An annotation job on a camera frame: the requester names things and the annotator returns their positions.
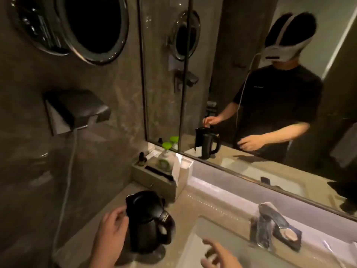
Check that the beige soap bar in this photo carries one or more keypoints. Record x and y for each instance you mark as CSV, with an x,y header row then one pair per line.
x,y
288,235

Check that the black comb packet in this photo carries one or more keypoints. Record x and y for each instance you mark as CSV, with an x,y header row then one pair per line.
x,y
159,173

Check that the person's right hand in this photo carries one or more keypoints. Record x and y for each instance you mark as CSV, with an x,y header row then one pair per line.
x,y
224,259

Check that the small dark bottle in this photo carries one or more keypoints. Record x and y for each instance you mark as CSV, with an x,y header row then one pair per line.
x,y
142,159

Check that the white sink basin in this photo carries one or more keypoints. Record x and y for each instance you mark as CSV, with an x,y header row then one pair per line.
x,y
251,256

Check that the large wall mirror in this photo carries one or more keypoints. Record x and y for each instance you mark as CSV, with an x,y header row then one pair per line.
x,y
251,80

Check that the dark wall socket cover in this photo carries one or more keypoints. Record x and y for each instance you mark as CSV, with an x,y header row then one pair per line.
x,y
78,108

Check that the grey amenity tray box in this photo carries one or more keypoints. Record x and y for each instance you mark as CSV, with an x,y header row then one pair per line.
x,y
161,185

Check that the round chrome magnifying mirror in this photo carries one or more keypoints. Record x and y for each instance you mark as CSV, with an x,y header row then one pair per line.
x,y
92,25

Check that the black soap dish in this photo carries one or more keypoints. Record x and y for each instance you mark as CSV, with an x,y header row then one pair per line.
x,y
290,242

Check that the black kettle base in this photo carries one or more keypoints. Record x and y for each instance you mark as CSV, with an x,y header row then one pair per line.
x,y
145,257

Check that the chrome sink faucet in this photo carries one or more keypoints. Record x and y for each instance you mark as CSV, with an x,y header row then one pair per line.
x,y
265,223

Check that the person's left fingers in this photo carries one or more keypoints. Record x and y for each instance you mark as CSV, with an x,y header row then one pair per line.
x,y
117,214

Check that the clear bottle with green cap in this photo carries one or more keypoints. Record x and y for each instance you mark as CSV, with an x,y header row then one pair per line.
x,y
165,159

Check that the black electric kettle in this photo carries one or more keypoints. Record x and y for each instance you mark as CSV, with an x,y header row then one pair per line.
x,y
147,226

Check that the person's right fingers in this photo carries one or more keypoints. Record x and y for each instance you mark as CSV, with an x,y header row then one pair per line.
x,y
212,245

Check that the person's left hand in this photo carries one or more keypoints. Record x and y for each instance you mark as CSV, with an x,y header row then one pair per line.
x,y
107,237

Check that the white amenity packets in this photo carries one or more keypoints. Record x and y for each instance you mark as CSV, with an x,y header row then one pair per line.
x,y
177,167

